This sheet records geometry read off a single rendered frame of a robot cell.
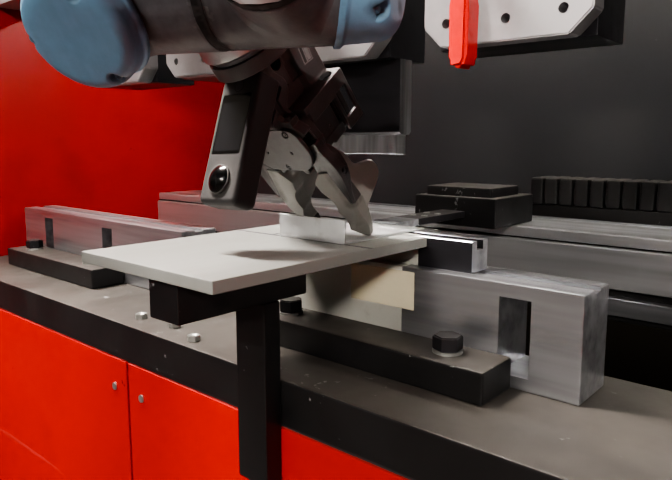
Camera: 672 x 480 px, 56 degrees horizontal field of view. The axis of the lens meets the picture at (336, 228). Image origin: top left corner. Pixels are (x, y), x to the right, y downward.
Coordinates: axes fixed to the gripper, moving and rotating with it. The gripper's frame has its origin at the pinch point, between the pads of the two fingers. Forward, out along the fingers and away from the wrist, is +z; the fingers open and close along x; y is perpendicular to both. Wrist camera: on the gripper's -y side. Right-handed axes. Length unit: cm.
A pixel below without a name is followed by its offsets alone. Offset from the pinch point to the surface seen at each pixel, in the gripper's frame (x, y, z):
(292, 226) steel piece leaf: 2.2, -2.7, -2.8
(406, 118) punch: -3.5, 12.3, -3.8
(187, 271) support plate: -3.6, -16.0, -12.8
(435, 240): -8.4, 3.3, 4.1
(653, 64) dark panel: -13, 56, 22
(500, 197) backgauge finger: -4.4, 21.3, 16.1
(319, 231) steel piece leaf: -1.3, -2.8, -2.7
